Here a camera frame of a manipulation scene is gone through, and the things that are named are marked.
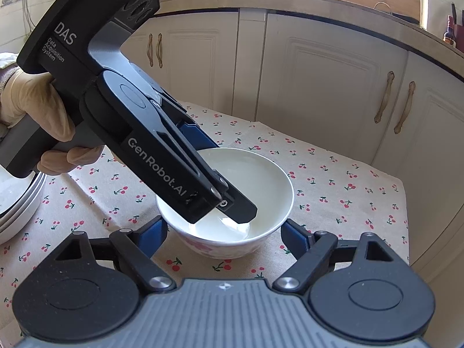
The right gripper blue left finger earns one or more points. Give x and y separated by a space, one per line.
134 251

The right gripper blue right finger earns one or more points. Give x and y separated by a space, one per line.
312 252

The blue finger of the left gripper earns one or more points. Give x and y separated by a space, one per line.
196 136
237 206

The pink flower white bowl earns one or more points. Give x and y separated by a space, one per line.
258 200

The large front fruit-pattern plate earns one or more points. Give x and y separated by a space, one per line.
19 214

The white kitchen cabinets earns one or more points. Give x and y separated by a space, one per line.
346 92

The left gloved hand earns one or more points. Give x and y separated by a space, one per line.
24 94

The cherry print tablecloth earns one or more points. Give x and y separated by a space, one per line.
334 193

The dark sauce bottle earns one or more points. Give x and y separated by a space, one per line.
449 36

